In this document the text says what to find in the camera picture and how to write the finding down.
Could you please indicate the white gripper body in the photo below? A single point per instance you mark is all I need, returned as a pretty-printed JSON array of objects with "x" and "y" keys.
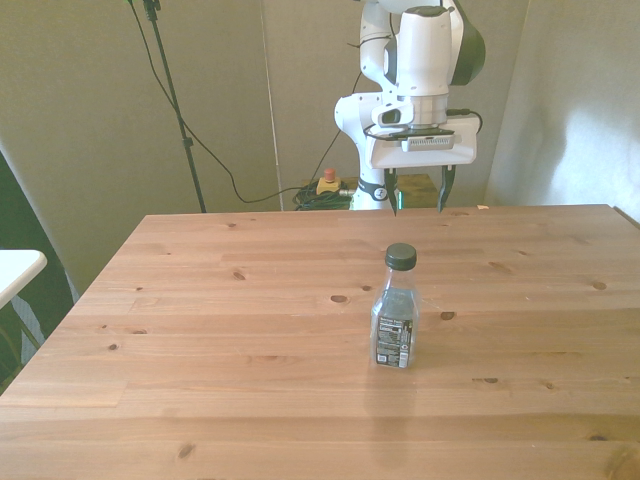
[{"x": 462, "y": 145}]

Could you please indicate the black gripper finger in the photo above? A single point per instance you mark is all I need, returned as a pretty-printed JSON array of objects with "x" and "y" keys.
[
  {"x": 446, "y": 190},
  {"x": 391, "y": 192}
]

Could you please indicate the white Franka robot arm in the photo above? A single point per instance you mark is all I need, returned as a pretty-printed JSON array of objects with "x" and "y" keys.
[{"x": 425, "y": 50}]

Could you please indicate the clear plastic bottle black cap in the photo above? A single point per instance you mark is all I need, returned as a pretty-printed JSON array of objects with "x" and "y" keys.
[{"x": 395, "y": 320}]

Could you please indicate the wooden box behind table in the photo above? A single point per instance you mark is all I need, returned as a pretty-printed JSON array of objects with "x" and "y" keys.
[{"x": 417, "y": 190}]

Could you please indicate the yellow emergency stop button box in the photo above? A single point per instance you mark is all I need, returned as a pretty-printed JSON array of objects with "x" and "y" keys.
[{"x": 330, "y": 184}]

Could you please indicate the small white side table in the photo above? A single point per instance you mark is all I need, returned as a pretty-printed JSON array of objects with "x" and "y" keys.
[{"x": 15, "y": 272}]

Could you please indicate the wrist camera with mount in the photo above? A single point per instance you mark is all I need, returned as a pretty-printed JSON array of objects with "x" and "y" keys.
[{"x": 410, "y": 131}]

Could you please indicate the black camera stand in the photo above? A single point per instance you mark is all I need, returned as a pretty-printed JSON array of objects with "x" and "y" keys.
[{"x": 176, "y": 107}]

